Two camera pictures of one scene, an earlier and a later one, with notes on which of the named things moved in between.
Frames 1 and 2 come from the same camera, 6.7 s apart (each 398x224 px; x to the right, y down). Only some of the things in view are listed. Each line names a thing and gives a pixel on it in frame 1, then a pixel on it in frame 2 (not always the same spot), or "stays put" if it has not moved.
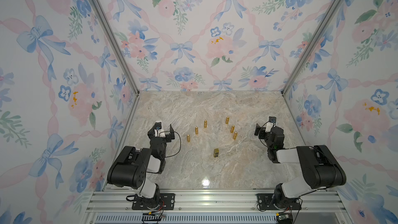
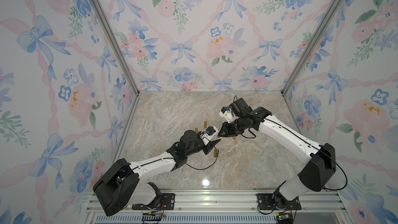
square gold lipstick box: x=216 y=152 stays put
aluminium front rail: x=216 y=206 stays put
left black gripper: x=168 y=138 -> x=209 y=146
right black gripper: x=263 y=131 -> x=226 y=131
